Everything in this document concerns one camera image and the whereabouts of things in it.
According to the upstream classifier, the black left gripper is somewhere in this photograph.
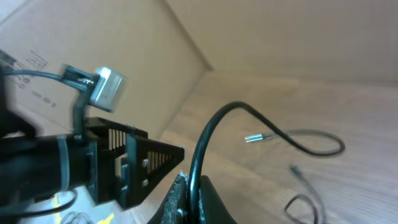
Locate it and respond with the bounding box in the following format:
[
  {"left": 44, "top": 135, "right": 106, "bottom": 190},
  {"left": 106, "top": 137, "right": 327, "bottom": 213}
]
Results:
[{"left": 85, "top": 117, "right": 185, "bottom": 209}]

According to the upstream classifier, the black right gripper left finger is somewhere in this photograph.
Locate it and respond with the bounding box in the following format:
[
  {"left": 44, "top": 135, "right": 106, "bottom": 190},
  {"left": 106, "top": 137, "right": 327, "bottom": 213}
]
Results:
[{"left": 149, "top": 174, "right": 187, "bottom": 224}]

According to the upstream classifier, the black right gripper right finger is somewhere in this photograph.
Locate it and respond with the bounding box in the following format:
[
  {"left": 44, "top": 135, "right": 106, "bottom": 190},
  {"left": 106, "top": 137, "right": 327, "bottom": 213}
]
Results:
[{"left": 199, "top": 175, "right": 237, "bottom": 224}]

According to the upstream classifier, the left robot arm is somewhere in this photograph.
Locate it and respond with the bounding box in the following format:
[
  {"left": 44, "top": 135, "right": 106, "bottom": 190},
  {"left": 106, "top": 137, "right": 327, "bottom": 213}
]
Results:
[{"left": 1, "top": 66, "right": 184, "bottom": 220}]

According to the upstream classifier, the left arm black supply cable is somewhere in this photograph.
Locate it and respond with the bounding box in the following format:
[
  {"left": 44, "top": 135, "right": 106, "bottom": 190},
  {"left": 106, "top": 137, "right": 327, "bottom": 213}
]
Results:
[{"left": 0, "top": 70, "right": 97, "bottom": 91}]

